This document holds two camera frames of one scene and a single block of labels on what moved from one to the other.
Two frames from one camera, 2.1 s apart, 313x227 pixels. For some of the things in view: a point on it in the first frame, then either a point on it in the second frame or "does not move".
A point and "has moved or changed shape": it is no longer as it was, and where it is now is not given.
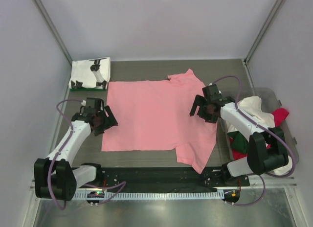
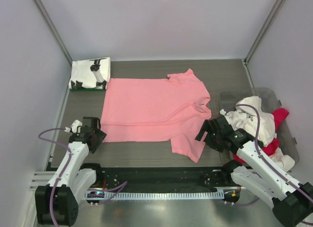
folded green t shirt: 87,90 does not move
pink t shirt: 155,115 has moved or changed shape
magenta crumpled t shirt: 279,114 does not move
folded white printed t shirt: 94,73 does not move
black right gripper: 209,118 -> 207,127
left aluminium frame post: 48,18 does not move
